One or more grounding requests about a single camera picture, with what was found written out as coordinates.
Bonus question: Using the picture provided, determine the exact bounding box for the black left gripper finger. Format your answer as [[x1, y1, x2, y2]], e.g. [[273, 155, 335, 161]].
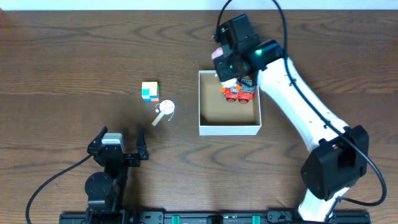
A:
[[136, 128, 149, 160], [92, 126, 108, 144]]

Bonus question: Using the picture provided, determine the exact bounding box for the red toy truck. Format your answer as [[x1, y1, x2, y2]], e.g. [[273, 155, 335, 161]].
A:
[[220, 79, 255, 104]]

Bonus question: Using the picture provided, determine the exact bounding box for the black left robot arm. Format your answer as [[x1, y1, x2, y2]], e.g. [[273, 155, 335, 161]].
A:
[[85, 127, 149, 213]]

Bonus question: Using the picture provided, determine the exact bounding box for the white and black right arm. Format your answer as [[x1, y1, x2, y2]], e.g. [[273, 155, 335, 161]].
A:
[[213, 14, 371, 223]]

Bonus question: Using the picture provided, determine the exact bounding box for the small wooden rattle drum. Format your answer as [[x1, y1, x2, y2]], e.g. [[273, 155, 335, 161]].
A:
[[151, 100, 175, 126]]

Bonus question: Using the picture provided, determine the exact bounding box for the multicoloured puzzle cube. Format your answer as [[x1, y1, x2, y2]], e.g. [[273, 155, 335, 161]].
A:
[[141, 82, 159, 102]]

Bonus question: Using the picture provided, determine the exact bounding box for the white cardboard box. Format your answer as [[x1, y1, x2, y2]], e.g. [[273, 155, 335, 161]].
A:
[[198, 70, 262, 136]]

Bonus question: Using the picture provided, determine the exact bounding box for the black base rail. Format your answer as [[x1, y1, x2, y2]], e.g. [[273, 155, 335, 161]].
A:
[[58, 210, 371, 224]]

